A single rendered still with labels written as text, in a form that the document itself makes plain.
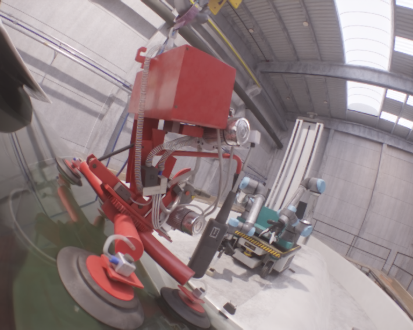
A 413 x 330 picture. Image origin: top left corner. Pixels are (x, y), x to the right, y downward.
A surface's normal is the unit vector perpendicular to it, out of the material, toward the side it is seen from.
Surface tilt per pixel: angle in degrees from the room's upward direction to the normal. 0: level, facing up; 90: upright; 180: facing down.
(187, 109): 90
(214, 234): 90
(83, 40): 90
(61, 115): 90
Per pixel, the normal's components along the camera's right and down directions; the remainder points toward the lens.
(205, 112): 0.68, 0.27
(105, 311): 0.76, -0.65
